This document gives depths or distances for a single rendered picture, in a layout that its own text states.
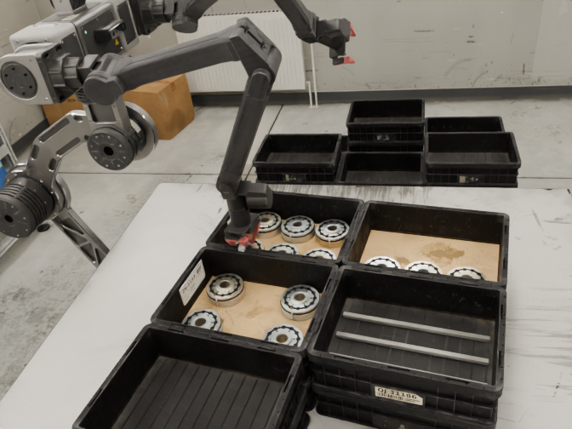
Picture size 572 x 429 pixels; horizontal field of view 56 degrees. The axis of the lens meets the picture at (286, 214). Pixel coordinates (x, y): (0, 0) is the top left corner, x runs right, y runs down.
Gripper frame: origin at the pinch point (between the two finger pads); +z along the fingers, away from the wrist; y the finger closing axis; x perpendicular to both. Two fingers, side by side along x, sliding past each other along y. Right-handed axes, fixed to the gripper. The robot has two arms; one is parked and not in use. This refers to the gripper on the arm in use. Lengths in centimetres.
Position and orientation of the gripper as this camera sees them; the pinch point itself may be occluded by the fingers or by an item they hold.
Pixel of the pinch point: (247, 247)
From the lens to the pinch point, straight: 158.3
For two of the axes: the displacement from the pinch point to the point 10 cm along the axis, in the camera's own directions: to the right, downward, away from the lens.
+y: 3.7, -5.5, 7.5
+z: 1.3, 8.3, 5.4
